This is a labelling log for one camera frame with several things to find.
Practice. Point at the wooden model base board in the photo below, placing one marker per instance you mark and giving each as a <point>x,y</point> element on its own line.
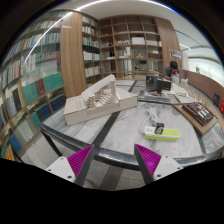
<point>200,129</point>

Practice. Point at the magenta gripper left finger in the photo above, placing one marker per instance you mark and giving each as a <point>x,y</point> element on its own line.
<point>75,167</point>

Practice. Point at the glass-front bookcase with books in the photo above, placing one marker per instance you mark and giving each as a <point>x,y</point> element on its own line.
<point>55,58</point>

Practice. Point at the dark brown architectural model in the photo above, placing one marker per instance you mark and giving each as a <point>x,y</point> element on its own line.
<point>199,112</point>

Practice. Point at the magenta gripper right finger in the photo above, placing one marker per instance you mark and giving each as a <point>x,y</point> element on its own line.
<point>154,166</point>

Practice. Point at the round marble table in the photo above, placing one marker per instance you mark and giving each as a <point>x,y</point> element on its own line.
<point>115,135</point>

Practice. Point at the green white power strip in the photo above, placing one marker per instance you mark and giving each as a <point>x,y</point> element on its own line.
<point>166,134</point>

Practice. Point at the seated person in grey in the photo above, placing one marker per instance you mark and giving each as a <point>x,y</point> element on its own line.
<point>172,70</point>

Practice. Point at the black model on table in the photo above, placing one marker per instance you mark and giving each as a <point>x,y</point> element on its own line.
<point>156,83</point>

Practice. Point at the wooden display shelving unit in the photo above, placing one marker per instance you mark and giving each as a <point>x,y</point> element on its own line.
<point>130,46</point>

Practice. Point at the black charger plug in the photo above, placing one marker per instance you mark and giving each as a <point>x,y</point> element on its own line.
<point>159,128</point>

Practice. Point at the white architectural building model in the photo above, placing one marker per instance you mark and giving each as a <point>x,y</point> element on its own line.
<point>98,100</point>

